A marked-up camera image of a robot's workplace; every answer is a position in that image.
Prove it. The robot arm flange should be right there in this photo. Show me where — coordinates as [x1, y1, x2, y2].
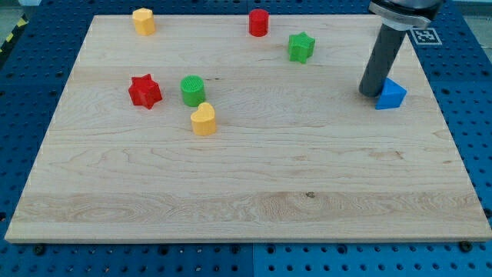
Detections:
[368, 0, 444, 31]

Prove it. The green star block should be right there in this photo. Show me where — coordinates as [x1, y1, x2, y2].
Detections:
[288, 32, 315, 64]

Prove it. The red star block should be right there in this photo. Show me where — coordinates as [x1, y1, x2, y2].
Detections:
[128, 74, 163, 109]

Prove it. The wooden board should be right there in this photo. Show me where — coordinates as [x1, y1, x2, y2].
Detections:
[5, 15, 491, 244]

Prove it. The yellow heart block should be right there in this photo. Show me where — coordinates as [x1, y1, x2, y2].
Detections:
[191, 102, 217, 136]

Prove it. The green cylinder block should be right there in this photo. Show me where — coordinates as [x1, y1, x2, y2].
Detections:
[180, 75, 205, 107]

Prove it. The red cylinder block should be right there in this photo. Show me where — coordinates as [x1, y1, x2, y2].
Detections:
[248, 8, 269, 37]

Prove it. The blue triangle block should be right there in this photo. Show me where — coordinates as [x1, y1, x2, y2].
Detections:
[375, 78, 407, 110]

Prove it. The yellow hexagon block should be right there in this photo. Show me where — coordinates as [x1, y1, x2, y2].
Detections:
[132, 8, 155, 35]

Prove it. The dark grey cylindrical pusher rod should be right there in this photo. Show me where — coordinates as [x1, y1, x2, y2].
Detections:
[359, 24, 406, 98]

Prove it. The fiducial marker tag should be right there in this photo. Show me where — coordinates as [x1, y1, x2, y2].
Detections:
[411, 28, 442, 45]

